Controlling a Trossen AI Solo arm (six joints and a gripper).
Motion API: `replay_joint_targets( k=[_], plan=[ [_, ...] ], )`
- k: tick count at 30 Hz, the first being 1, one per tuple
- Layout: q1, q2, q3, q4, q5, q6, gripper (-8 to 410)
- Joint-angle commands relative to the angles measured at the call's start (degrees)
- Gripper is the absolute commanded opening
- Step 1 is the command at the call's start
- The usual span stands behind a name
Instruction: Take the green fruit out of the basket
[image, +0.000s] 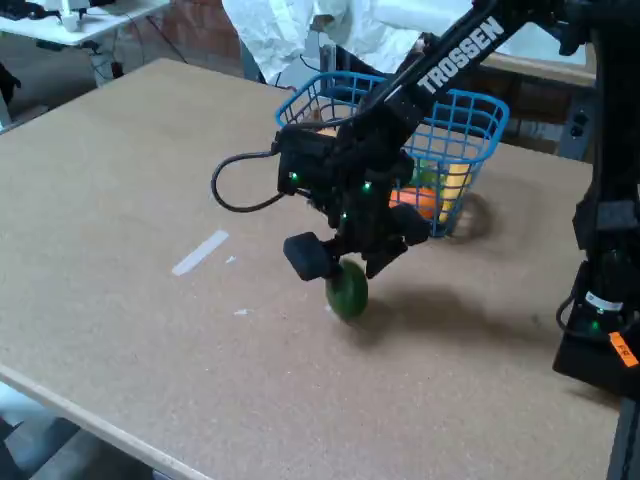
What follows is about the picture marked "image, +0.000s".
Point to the round green toy fruit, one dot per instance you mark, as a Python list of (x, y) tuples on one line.
[(347, 295)]

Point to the bright green leafy toy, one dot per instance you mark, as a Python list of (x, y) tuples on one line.
[(429, 174)]

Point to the orange label tag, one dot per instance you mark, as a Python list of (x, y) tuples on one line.
[(624, 350)]

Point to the wooden workbench with grey leg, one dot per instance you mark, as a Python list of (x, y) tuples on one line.
[(540, 67)]

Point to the white desk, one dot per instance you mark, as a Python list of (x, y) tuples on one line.
[(100, 20)]

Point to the long white tape strip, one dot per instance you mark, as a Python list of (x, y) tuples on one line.
[(200, 252)]

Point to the black power plug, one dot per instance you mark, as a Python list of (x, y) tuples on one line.
[(117, 69)]

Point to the grey power outlet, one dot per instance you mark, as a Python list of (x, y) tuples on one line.
[(578, 125)]

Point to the white object on desk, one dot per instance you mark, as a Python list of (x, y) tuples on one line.
[(72, 17)]

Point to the yellow toy banana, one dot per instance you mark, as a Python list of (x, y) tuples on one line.
[(456, 187)]

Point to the small black camera box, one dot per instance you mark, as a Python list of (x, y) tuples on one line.
[(305, 155)]

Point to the black object at room edge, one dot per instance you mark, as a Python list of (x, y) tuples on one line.
[(7, 85)]

